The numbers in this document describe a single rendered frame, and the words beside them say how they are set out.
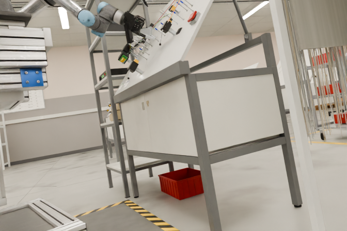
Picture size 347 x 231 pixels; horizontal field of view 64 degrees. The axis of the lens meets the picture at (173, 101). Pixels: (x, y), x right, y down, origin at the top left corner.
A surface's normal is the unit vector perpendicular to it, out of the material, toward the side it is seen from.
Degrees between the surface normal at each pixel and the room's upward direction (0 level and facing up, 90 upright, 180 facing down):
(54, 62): 90
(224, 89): 90
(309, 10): 90
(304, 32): 90
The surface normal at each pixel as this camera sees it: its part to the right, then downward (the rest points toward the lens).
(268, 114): 0.45, -0.12
